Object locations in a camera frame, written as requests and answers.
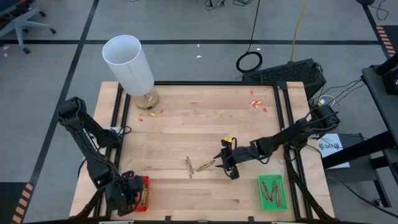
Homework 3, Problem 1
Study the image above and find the black computer tower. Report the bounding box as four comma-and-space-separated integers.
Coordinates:
241, 58, 327, 101

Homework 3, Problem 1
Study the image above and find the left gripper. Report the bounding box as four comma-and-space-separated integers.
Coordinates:
113, 170, 145, 216

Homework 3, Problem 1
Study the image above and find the black box on side table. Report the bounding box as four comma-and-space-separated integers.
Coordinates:
374, 54, 398, 96

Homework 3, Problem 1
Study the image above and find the black cable with coil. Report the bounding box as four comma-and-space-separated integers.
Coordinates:
235, 0, 264, 75

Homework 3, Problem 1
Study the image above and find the white shade wooden base lamp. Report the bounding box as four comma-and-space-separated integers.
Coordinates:
101, 34, 160, 111

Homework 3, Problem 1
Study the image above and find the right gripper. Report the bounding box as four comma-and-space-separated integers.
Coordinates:
213, 138, 259, 180

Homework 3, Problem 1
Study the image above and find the green plastic basket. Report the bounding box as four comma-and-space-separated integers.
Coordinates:
257, 174, 289, 212

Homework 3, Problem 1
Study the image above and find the black side table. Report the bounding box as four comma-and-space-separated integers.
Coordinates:
322, 52, 398, 208

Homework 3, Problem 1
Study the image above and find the long yellow cable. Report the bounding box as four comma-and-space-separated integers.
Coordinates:
289, 0, 309, 62

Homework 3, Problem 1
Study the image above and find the grey office chair blue seat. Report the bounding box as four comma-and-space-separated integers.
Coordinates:
0, 0, 58, 55

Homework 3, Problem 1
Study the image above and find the red plastic basket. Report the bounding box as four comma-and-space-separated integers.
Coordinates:
133, 175, 150, 213

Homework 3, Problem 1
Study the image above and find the white paper sign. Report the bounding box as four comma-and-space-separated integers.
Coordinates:
316, 133, 351, 170

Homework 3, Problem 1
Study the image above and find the black orange-striped floor plate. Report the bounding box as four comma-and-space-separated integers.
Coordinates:
374, 24, 398, 60
0, 182, 34, 224

